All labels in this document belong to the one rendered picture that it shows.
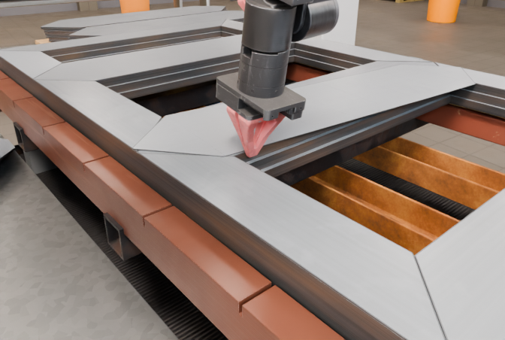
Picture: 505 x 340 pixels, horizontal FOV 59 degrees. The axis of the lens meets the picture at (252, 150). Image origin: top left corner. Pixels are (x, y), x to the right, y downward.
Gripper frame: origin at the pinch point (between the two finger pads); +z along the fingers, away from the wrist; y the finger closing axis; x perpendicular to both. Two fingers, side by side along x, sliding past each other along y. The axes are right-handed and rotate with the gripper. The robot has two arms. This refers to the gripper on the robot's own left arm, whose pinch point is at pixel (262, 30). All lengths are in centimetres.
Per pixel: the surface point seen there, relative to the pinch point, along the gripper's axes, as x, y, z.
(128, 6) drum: -191, 469, -56
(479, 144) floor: -201, 56, 87
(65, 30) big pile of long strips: 9, 90, -11
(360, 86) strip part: -8.9, -15.1, 13.3
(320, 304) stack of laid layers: 37, -45, 23
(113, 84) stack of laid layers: 24.3, 20.4, 5.4
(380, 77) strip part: -17.0, -14.0, 13.1
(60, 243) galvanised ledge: 46, 3, 27
